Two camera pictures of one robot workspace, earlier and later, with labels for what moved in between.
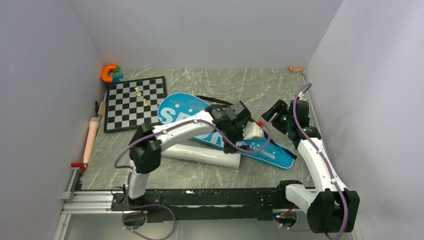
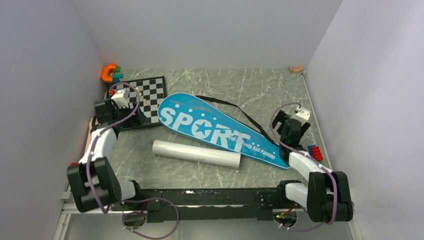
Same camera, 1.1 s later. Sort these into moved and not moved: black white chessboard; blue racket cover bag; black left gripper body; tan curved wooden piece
Moved: black left gripper body
Not moved: black white chessboard; blue racket cover bag; tan curved wooden piece
